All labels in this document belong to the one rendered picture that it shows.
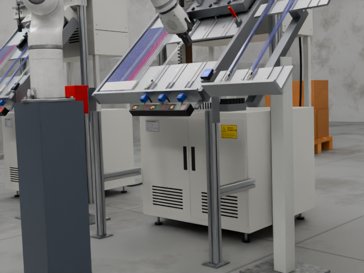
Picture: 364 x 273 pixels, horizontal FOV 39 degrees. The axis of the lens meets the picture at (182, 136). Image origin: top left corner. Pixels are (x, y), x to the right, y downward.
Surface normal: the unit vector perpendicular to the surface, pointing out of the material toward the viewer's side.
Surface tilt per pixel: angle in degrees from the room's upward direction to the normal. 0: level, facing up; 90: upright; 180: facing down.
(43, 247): 90
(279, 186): 90
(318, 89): 90
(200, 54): 90
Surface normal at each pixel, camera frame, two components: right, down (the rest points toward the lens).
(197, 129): -0.66, 0.08
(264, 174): 0.75, 0.03
